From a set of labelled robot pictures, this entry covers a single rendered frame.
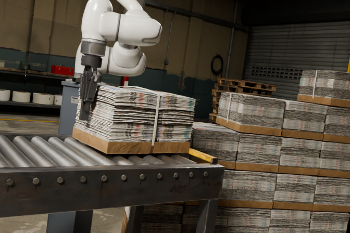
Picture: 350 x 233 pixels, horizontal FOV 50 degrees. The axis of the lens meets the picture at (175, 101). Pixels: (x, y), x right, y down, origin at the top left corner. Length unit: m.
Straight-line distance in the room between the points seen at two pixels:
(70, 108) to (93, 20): 0.91
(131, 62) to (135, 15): 0.75
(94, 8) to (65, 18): 7.43
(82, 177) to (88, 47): 0.49
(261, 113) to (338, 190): 0.77
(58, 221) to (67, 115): 0.61
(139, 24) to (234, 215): 1.44
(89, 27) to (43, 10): 7.23
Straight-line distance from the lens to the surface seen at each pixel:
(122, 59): 2.13
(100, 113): 1.38
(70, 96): 2.19
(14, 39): 8.52
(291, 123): 2.45
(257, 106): 2.33
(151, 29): 1.40
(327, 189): 2.70
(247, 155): 2.36
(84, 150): 1.42
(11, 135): 1.56
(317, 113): 2.56
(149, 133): 1.41
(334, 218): 2.80
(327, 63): 9.79
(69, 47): 8.82
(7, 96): 7.97
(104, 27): 1.38
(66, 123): 2.21
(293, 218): 2.63
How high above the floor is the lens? 1.09
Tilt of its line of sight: 3 degrees down
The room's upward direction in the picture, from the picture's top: 8 degrees clockwise
